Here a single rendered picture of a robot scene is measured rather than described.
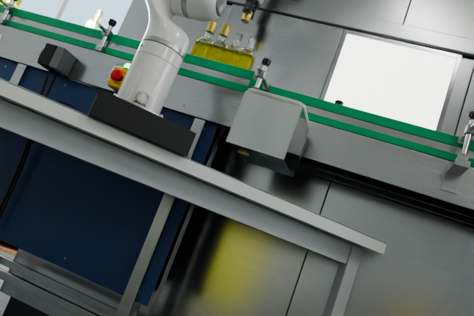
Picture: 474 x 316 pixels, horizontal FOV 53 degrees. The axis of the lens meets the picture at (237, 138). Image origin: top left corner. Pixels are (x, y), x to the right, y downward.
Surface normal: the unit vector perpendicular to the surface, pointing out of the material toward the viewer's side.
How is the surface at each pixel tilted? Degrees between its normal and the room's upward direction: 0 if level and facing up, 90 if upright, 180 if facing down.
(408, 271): 90
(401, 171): 90
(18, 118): 90
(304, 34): 90
